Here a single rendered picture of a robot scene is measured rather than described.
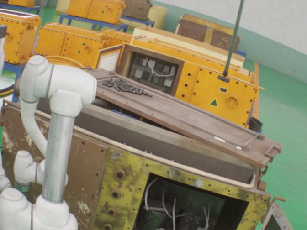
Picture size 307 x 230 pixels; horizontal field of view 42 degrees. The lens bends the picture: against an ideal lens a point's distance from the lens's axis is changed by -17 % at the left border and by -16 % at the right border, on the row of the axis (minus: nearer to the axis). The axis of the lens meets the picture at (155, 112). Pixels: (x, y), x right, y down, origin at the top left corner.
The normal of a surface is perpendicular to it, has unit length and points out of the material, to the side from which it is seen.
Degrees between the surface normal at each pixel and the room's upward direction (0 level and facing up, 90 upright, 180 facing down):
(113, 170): 90
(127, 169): 90
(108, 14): 90
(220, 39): 90
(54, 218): 77
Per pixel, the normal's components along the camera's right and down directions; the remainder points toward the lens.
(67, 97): 0.21, 0.26
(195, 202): -0.25, 0.22
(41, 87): -0.04, 0.57
